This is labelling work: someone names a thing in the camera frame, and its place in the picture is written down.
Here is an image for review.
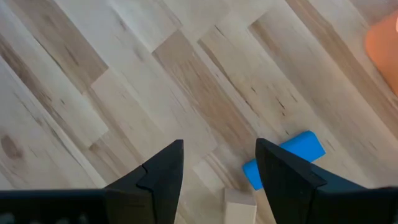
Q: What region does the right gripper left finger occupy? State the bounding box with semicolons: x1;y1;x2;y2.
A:
104;139;185;224

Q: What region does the plain wooden cube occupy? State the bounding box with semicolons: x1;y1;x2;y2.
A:
223;187;257;224

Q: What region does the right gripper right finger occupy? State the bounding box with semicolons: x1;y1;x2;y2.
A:
254;138;371;224

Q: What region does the translucent orange plastic bin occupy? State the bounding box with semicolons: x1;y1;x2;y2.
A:
364;11;398;97

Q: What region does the blue rectangular block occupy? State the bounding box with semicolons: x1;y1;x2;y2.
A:
242;129;326;191

